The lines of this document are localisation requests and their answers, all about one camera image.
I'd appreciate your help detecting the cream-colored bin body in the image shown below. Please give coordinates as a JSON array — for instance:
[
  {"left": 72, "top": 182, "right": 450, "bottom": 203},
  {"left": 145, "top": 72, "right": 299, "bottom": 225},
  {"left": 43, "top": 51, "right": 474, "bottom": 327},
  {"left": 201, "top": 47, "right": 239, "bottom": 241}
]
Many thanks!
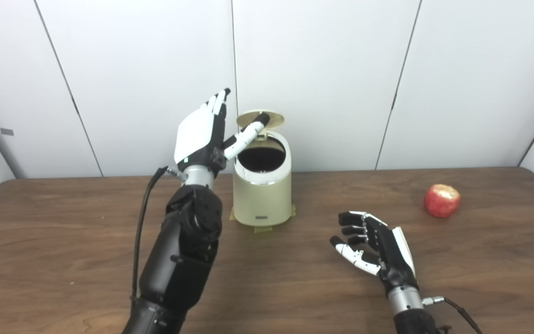
[{"left": 232, "top": 131, "right": 293, "bottom": 228}]

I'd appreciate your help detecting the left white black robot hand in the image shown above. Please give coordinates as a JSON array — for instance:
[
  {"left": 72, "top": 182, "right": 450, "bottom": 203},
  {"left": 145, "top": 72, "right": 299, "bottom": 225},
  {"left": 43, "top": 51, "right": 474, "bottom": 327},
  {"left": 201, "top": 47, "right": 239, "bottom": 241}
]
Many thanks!
[{"left": 173, "top": 88, "right": 271, "bottom": 179}]

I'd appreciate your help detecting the round cream bin lid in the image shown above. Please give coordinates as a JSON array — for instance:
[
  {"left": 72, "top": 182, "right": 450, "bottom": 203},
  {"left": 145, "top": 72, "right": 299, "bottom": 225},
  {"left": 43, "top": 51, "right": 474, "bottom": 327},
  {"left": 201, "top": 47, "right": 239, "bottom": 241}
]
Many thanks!
[{"left": 236, "top": 110, "right": 285, "bottom": 140}]

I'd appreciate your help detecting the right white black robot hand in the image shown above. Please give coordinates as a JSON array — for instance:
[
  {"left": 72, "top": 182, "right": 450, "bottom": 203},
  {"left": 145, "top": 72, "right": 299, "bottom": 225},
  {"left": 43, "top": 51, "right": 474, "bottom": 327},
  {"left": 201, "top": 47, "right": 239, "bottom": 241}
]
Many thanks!
[{"left": 330, "top": 211, "right": 420, "bottom": 293}]

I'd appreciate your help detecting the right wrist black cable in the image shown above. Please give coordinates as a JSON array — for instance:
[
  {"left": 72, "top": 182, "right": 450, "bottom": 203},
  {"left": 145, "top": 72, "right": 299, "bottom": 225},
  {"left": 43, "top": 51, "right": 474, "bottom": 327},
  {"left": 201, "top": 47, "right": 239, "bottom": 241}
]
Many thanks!
[{"left": 422, "top": 296, "right": 483, "bottom": 334}]

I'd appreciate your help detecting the red apple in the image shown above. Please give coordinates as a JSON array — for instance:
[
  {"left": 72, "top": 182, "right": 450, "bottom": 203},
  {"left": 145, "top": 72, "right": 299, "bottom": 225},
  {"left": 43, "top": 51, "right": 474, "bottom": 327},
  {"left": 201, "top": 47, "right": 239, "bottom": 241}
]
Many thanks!
[{"left": 424, "top": 184, "right": 461, "bottom": 218}]

